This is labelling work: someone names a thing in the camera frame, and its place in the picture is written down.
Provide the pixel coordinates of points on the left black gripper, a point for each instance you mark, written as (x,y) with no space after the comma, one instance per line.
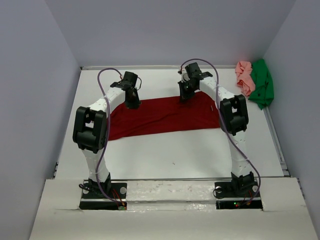
(135,104)

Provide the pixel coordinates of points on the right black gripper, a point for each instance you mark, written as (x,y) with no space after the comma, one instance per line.
(183,95)

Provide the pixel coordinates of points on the red t-shirt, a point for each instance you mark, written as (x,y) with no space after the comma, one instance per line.
(164,115)

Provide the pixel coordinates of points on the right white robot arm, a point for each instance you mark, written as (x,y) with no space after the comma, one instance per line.
(233,119)

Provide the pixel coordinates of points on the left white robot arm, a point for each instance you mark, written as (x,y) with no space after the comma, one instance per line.
(92,128)

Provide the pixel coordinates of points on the pink t-shirt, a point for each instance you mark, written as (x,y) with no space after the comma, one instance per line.
(244,80)

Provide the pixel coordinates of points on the green t-shirt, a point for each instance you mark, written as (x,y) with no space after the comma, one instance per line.
(263,95)

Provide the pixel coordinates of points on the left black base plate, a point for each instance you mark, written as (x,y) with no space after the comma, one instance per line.
(93,199)

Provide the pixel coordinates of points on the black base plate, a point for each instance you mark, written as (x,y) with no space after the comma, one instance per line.
(227,198)
(93,199)

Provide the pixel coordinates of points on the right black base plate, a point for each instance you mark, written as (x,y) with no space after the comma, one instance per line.
(227,198)

